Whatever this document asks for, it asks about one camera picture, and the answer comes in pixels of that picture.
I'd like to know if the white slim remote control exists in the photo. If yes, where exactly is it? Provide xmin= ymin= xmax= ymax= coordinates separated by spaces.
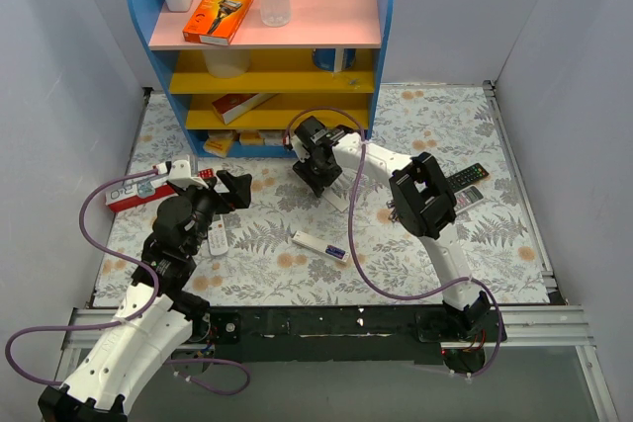
xmin=292 ymin=231 xmax=350 ymax=263

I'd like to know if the white remote battery cover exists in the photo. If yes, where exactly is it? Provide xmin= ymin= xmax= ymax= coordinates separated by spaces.
xmin=322 ymin=190 xmax=349 ymax=212

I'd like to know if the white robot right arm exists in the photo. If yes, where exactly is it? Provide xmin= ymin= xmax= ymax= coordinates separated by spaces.
xmin=283 ymin=116 xmax=491 ymax=341

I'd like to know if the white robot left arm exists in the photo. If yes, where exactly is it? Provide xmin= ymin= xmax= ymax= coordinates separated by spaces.
xmin=38 ymin=170 xmax=252 ymax=421

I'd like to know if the red white calculator remote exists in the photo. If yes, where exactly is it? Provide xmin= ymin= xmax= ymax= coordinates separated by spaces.
xmin=198 ymin=168 xmax=215 ymax=180

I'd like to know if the white remote on table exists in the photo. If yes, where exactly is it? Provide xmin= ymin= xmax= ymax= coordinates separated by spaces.
xmin=207 ymin=216 xmax=228 ymax=256

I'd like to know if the pile of aaa batteries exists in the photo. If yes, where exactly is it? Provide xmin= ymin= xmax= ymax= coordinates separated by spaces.
xmin=386 ymin=200 xmax=400 ymax=222

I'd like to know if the black tv remote control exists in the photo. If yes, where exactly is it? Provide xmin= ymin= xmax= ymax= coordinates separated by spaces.
xmin=447 ymin=163 xmax=490 ymax=192

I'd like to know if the grey ac remote control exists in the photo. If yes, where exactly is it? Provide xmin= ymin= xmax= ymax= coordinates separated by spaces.
xmin=454 ymin=186 xmax=485 ymax=215

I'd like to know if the red white box on shelf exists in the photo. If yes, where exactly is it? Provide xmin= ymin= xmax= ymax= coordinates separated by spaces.
xmin=212 ymin=93 xmax=275 ymax=125

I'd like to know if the red white toothpaste box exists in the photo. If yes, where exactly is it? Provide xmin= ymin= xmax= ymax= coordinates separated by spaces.
xmin=105 ymin=177 xmax=175 ymax=212

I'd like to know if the blue wooden shelf unit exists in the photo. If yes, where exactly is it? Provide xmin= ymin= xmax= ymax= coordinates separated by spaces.
xmin=127 ymin=0 xmax=394 ymax=157

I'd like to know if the blue white can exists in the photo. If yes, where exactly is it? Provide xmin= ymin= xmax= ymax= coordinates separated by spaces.
xmin=312 ymin=48 xmax=356 ymax=73

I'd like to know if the white cup on shelf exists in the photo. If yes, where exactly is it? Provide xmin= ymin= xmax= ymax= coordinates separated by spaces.
xmin=203 ymin=49 xmax=251 ymax=79

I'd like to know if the orange razor box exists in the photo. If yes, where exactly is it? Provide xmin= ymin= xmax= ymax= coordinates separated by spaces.
xmin=182 ymin=0 xmax=253 ymax=46

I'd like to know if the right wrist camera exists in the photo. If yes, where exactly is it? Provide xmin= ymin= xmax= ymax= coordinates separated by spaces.
xmin=282 ymin=133 xmax=304 ymax=156

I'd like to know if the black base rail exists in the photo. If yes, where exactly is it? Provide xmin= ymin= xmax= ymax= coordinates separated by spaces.
xmin=170 ymin=293 xmax=505 ymax=367

